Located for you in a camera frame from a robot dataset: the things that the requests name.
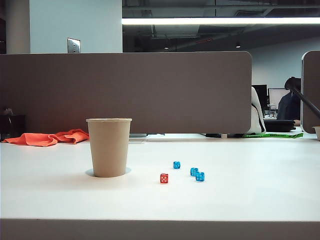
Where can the ceiling light strip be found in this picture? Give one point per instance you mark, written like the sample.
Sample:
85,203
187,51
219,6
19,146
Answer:
220,20

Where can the metal wall plate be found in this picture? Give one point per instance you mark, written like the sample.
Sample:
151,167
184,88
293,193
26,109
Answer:
73,45

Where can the blue translucent die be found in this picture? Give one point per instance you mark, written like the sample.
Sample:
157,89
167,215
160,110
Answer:
176,165
193,171
200,177

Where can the brown paper cup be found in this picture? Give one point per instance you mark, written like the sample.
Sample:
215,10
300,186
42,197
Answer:
108,150

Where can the white-edged brown desk partition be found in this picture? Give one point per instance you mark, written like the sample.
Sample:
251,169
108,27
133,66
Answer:
312,87

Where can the dark computer monitor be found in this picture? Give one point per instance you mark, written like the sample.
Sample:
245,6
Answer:
261,93

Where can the black ceiling spotlight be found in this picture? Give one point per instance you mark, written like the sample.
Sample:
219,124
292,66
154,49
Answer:
238,45

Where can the bright computer monitor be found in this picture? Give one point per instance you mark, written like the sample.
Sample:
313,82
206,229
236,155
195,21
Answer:
277,96

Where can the orange cloth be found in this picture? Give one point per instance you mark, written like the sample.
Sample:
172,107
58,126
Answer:
37,139

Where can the red translucent die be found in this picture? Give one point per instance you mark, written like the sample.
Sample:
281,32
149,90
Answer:
164,178

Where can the black slanted pole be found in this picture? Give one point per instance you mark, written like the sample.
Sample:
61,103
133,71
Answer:
306,100

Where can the black zipped case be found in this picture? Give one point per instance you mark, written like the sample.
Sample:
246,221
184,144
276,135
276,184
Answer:
278,125

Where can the green flat wrapper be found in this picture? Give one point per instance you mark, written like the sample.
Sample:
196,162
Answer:
275,135

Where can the wide brown desk partition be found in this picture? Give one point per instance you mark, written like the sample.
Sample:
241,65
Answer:
150,92

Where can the seated person in dark shirt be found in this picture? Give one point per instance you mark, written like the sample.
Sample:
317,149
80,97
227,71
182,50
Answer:
287,106

